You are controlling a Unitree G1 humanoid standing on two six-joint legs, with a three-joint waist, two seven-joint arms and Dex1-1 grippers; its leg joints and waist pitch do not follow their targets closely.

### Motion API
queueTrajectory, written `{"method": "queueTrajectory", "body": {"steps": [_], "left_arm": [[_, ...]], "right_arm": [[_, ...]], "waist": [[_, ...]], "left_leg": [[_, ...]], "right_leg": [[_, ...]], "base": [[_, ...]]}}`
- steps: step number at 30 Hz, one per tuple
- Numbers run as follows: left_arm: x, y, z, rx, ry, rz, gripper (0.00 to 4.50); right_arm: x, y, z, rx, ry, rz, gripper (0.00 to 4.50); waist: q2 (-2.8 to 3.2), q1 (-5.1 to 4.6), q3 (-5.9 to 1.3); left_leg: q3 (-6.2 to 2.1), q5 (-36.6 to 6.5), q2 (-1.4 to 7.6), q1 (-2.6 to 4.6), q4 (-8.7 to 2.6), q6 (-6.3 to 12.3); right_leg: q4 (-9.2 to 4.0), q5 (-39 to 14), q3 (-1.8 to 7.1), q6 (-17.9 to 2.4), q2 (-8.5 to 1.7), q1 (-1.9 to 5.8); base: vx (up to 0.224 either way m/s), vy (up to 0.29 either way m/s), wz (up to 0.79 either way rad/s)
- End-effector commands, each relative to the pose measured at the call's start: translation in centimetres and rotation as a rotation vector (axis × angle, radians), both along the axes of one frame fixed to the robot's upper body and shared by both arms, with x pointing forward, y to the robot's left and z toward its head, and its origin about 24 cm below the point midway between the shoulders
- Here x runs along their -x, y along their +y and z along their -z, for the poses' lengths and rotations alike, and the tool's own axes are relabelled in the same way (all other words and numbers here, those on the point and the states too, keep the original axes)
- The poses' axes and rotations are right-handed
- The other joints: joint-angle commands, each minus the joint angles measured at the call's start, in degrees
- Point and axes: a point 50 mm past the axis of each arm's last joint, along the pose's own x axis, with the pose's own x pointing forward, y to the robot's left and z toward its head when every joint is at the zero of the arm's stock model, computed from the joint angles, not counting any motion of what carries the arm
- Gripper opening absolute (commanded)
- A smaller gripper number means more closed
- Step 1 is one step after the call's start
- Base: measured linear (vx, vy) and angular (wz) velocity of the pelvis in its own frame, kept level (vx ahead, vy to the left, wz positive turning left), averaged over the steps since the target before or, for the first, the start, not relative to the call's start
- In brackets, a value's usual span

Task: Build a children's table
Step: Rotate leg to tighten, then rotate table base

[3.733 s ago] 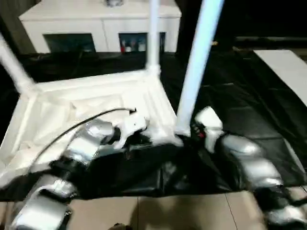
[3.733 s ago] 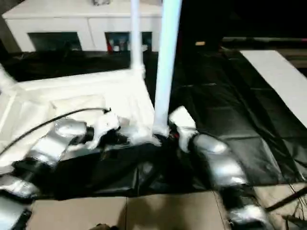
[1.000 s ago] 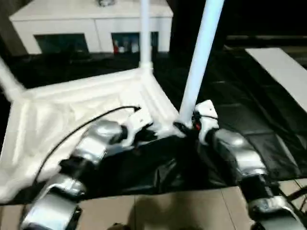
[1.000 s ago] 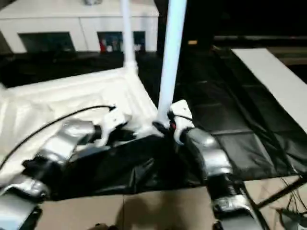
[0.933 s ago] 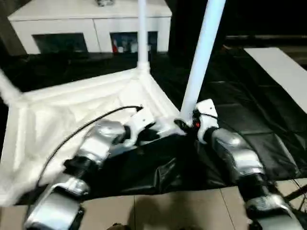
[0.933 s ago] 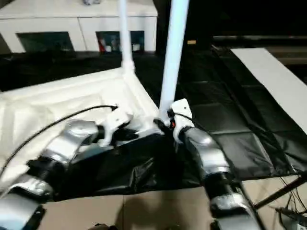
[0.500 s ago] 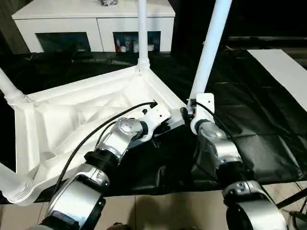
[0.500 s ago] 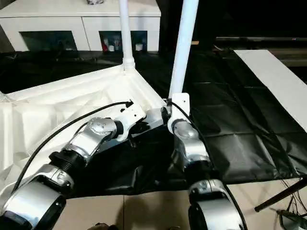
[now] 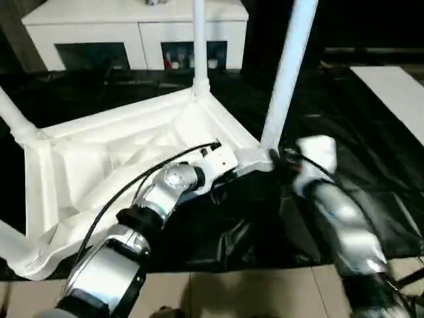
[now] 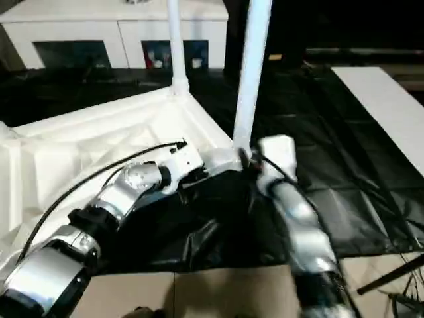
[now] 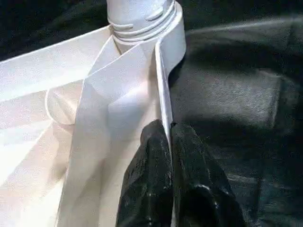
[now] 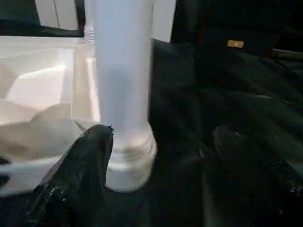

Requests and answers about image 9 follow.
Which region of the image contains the white flat board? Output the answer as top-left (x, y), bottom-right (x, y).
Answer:
top-left (350, 65), bottom-right (424, 147)

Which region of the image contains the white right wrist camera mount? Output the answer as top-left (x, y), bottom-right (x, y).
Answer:
top-left (295, 135), bottom-right (339, 195)

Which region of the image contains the long black bar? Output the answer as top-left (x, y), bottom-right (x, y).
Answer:
top-left (324, 47), bottom-right (424, 54)

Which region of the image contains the white sideboard cabinet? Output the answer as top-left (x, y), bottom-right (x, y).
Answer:
top-left (21, 0), bottom-right (250, 72)

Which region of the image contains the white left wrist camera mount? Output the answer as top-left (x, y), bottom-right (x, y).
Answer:
top-left (194, 146), bottom-right (240, 193)

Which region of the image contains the white plastic table leg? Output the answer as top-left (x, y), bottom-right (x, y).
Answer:
top-left (0, 220), bottom-right (52, 280)
top-left (192, 0), bottom-right (212, 96)
top-left (0, 87), bottom-right (43, 142)
top-left (259, 0), bottom-right (320, 154)

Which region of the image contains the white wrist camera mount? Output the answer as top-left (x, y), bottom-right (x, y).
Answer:
top-left (295, 135), bottom-right (339, 195)
top-left (194, 146), bottom-right (240, 193)

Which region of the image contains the white plastic table top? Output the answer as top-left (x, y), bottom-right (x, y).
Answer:
top-left (0, 86), bottom-right (276, 282)

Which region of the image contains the black table mat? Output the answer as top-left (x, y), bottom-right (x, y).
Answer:
top-left (0, 64), bottom-right (424, 274)

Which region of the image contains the grey pleated curtain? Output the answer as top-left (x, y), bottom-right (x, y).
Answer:
top-left (0, 13), bottom-right (47, 72)

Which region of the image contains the black tripod stand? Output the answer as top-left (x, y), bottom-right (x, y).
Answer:
top-left (396, 263), bottom-right (424, 292)

